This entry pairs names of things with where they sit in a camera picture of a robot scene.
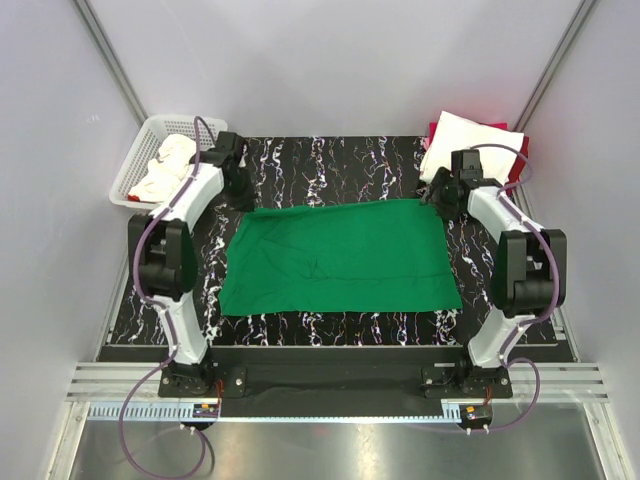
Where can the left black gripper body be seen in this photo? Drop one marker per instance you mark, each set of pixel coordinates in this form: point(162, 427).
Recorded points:
point(243, 180)

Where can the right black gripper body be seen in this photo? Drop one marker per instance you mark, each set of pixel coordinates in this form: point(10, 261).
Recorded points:
point(441, 194)

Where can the green t shirt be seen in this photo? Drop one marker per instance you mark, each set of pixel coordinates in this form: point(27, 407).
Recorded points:
point(372, 257)

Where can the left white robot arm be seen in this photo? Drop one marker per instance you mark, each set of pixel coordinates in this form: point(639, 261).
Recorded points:
point(162, 257)

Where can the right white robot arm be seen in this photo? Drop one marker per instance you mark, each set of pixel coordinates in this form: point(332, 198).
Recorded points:
point(529, 278)

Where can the folded white t shirt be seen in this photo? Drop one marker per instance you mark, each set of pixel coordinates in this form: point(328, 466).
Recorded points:
point(450, 145)

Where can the white t shirt in basket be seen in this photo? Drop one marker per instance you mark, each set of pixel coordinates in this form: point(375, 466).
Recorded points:
point(166, 170)

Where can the folded red t shirt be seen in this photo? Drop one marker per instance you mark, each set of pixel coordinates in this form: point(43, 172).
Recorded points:
point(515, 165)

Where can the white plastic basket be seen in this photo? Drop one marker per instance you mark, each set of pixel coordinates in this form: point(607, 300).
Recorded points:
point(145, 147)

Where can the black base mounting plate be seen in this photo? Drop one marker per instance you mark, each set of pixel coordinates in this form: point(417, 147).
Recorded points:
point(324, 382)

